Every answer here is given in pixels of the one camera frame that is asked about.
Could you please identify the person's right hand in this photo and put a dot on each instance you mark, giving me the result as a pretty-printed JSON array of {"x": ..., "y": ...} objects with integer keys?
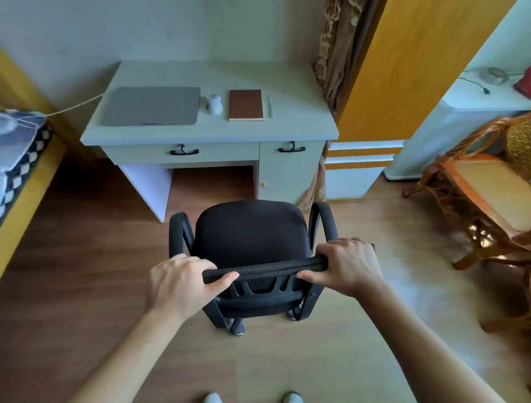
[{"x": 350, "y": 268}]

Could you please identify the red object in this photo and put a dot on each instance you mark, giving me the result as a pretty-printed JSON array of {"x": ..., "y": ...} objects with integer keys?
[{"x": 524, "y": 85}]

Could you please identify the orange wooden wardrobe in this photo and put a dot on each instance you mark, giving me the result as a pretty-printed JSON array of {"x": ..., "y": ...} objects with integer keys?
[{"x": 415, "y": 66}]

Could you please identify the checkered bedding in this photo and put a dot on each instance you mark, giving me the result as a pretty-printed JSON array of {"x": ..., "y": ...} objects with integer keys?
[{"x": 18, "y": 153}]

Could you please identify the silver round tin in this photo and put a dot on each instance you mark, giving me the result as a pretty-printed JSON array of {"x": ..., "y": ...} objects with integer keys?
[{"x": 493, "y": 76}]

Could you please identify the person's right forearm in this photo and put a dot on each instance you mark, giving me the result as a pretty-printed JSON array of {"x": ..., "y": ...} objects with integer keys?
[{"x": 419, "y": 348}]

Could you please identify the black office chair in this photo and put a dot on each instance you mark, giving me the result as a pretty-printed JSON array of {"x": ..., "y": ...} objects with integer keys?
[{"x": 249, "y": 236}]

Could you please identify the wooden rattan chair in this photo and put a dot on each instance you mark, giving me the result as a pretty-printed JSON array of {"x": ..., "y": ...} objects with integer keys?
[{"x": 485, "y": 195}]

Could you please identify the white computer mouse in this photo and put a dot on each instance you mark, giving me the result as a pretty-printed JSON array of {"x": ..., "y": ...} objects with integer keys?
[{"x": 214, "y": 104}]

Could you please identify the person's right thumb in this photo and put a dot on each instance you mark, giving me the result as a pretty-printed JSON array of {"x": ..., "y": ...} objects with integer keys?
[{"x": 312, "y": 275}]

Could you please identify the brown patterned curtain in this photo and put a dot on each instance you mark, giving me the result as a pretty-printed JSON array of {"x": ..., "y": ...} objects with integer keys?
[{"x": 338, "y": 54}]

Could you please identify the brown notebook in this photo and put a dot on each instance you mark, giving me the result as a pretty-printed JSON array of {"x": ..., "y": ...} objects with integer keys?
[{"x": 246, "y": 105}]

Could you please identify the person's left thumb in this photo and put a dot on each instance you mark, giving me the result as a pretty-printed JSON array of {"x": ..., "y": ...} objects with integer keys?
[{"x": 222, "y": 282}]

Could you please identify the white low cabinet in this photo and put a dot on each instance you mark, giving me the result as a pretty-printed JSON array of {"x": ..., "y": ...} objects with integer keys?
[{"x": 464, "y": 120}]

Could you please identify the person's left shoe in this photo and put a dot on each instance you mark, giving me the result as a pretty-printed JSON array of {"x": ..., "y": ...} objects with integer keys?
[{"x": 213, "y": 398}]

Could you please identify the person's left hand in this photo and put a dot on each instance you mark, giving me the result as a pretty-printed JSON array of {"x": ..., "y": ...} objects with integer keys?
[{"x": 176, "y": 286}]

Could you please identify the white pen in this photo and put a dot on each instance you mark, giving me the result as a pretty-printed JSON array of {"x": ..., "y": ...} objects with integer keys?
[{"x": 269, "y": 107}]

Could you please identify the person's left forearm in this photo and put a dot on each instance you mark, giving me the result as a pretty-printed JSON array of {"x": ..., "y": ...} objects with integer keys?
[{"x": 124, "y": 361}]

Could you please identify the white desk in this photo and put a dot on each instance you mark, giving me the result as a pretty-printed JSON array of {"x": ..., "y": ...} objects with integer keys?
[{"x": 207, "y": 137}]

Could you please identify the person's right shoe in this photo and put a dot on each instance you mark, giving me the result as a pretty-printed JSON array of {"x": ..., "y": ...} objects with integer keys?
[{"x": 293, "y": 397}]

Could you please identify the person's shoe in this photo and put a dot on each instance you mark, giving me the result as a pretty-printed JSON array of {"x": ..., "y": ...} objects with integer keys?
[
  {"x": 293, "y": 397},
  {"x": 213, "y": 398}
]

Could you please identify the grey laptop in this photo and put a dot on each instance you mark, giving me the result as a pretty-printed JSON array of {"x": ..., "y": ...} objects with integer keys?
[{"x": 152, "y": 106}]

